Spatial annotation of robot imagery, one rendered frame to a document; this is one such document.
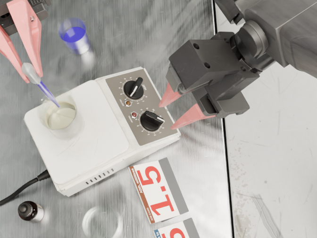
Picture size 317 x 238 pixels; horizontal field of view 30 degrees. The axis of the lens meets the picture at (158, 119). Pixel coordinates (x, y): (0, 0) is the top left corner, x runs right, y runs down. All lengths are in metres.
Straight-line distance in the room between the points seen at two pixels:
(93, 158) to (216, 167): 0.20
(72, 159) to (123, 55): 0.22
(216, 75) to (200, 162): 0.28
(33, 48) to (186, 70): 0.17
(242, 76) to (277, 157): 0.27
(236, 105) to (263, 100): 0.21
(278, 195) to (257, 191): 0.03
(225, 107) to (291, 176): 0.24
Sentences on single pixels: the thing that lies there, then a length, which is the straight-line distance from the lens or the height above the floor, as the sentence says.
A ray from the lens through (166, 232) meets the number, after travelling 0.88.
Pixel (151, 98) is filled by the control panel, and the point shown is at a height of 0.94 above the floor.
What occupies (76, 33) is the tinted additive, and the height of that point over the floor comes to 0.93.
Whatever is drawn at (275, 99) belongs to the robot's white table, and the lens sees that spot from 0.95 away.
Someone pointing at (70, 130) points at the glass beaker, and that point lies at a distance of 0.81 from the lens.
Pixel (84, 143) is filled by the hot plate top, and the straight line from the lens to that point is 0.85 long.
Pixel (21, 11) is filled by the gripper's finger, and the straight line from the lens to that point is 0.64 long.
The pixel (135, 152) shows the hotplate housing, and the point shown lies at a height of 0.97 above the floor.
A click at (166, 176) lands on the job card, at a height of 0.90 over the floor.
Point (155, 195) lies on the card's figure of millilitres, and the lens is 0.89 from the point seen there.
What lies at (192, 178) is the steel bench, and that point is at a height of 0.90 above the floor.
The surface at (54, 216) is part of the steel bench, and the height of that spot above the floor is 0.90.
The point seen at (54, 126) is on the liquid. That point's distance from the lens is 0.83.
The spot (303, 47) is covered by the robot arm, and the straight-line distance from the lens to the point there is 0.59.
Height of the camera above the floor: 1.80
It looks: 75 degrees down
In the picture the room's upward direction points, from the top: 10 degrees counter-clockwise
